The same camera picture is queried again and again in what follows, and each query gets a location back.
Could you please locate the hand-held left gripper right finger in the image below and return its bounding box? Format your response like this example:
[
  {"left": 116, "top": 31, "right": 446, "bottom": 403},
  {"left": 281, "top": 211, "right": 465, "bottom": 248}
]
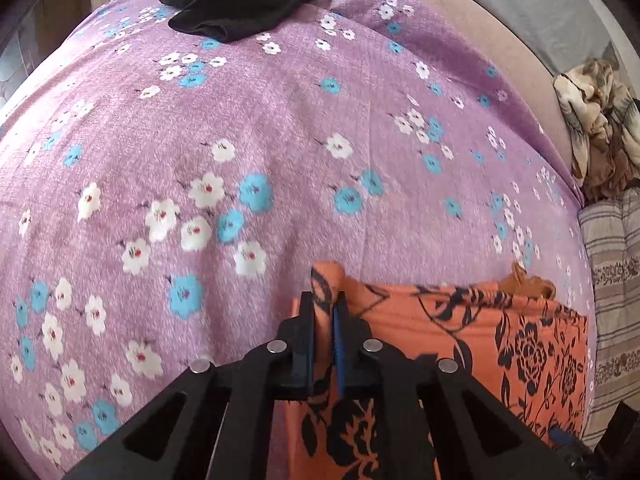
[{"left": 332, "top": 292, "right": 578, "bottom": 480}]

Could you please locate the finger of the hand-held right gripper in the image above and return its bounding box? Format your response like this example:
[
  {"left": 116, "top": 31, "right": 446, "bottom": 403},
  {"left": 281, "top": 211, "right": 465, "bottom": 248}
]
[{"left": 549, "top": 425, "right": 582, "bottom": 455}]

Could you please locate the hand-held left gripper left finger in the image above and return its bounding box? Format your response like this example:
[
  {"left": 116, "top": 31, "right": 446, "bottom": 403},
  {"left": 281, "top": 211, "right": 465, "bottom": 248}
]
[{"left": 62, "top": 290, "right": 317, "bottom": 480}]

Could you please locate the orange black floral blouse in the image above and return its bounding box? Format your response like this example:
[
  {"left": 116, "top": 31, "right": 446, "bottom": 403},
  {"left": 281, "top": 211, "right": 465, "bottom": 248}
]
[{"left": 282, "top": 260, "right": 592, "bottom": 480}]

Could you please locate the striped beige cushion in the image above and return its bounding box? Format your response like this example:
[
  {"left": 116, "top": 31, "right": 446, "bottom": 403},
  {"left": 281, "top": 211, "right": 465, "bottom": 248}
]
[{"left": 577, "top": 189, "right": 640, "bottom": 450}]

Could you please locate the purple floral bedsheet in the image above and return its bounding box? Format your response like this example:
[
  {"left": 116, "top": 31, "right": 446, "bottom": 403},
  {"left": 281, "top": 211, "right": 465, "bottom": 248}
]
[{"left": 0, "top": 0, "right": 598, "bottom": 480}]

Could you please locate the beige floral crumpled cloth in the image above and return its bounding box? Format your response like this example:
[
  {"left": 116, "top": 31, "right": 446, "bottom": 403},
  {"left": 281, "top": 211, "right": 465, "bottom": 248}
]
[{"left": 552, "top": 57, "right": 640, "bottom": 203}]

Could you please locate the grey blue pillow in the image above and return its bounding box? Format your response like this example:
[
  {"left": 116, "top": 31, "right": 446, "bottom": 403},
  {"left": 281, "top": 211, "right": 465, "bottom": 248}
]
[{"left": 430, "top": 0, "right": 622, "bottom": 80}]

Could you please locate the leaded glass window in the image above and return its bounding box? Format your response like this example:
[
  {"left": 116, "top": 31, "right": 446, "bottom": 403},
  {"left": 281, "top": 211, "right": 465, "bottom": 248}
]
[{"left": 0, "top": 7, "right": 53, "bottom": 128}]

